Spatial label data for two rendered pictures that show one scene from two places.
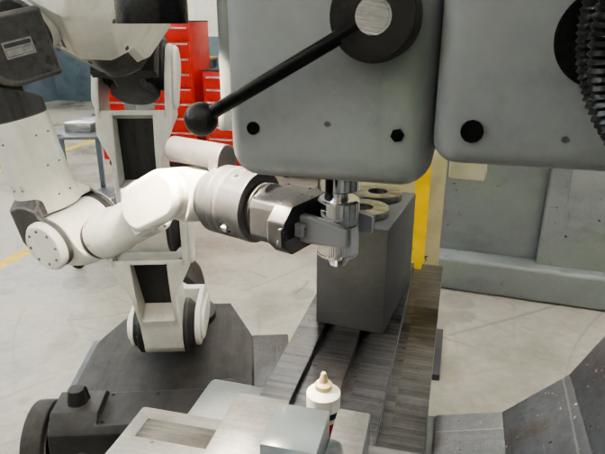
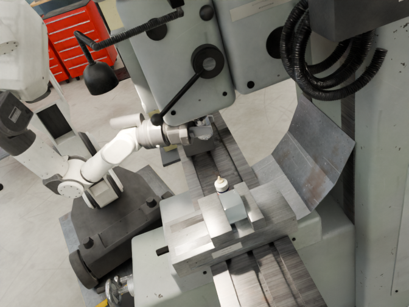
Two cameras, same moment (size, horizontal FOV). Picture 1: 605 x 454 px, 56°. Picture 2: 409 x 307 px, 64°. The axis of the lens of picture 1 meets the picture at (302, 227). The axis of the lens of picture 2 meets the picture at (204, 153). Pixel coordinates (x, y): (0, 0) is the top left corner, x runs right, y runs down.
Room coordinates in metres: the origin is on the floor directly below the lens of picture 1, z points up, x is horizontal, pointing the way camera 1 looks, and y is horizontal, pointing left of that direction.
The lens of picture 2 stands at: (-0.16, 0.20, 1.73)
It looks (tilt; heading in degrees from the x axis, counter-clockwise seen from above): 37 degrees down; 344
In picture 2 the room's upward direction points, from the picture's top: 20 degrees counter-clockwise
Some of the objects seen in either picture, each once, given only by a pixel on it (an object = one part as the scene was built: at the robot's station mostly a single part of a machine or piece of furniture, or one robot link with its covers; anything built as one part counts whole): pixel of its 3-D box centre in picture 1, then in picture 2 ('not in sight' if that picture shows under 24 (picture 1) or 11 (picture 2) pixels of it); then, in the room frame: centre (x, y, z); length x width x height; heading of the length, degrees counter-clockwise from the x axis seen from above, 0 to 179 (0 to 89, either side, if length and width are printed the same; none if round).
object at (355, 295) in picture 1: (367, 251); (191, 118); (0.95, -0.12, 1.06); 0.22 x 0.12 x 0.20; 158
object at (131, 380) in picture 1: (170, 349); (109, 201); (1.36, 0.37, 0.59); 0.64 x 0.52 x 0.33; 4
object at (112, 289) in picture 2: not in sight; (122, 290); (0.73, 0.44, 0.66); 0.16 x 0.12 x 0.12; 75
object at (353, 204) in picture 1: (338, 202); (199, 117); (0.59, -0.04, 1.26); 0.05 x 0.05 x 0.01
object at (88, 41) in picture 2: not in sight; (86, 40); (0.52, 0.15, 1.58); 0.17 x 0.01 x 0.01; 3
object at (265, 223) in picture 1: (273, 212); (172, 131); (0.65, 0.04, 1.23); 0.13 x 0.12 x 0.10; 146
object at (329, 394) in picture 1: (323, 411); (223, 189); (0.56, -0.02, 1.01); 0.04 x 0.04 x 0.11
